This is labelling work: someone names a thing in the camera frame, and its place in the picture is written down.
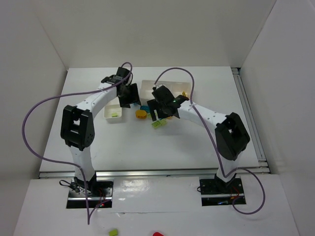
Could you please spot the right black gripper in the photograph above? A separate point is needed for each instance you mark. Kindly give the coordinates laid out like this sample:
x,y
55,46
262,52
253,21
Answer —
x,y
159,108

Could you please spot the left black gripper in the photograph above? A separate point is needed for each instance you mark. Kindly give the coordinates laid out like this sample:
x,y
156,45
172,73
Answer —
x,y
129,95

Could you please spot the teal lego brick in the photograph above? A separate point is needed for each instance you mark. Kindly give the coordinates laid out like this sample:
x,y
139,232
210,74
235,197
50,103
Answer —
x,y
145,108

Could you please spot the orange oval lego piece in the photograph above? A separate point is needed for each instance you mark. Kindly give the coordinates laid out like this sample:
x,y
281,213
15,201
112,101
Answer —
x,y
141,114

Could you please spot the small white divided tray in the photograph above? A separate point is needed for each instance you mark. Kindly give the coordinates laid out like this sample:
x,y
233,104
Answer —
x,y
113,112

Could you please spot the light green small brick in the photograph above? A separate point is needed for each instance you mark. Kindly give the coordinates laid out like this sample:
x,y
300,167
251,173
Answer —
x,y
162,122

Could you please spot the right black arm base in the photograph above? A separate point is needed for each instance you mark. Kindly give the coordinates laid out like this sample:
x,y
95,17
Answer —
x,y
213,193

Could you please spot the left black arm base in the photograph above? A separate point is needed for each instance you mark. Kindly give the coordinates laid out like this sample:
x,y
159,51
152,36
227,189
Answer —
x,y
102,194

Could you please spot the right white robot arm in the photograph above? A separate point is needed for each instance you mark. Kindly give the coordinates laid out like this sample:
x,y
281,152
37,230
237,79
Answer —
x,y
227,133

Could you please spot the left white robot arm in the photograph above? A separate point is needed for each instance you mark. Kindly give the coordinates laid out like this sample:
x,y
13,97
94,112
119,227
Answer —
x,y
78,129

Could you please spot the red object at bottom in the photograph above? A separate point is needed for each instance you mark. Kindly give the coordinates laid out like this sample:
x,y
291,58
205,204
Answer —
x,y
157,234

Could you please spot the green lego on foreground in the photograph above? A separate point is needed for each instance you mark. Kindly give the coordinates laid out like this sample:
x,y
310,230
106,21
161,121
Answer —
x,y
113,232

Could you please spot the aluminium rail front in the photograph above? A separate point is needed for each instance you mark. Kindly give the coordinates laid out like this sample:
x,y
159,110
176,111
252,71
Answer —
x,y
136,174

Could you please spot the aluminium rail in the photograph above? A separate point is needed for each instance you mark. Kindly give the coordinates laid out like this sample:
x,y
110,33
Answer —
x,y
262,161
136,174

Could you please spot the aluminium rail right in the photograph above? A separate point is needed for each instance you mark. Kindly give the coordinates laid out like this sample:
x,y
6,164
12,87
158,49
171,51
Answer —
x,y
262,161

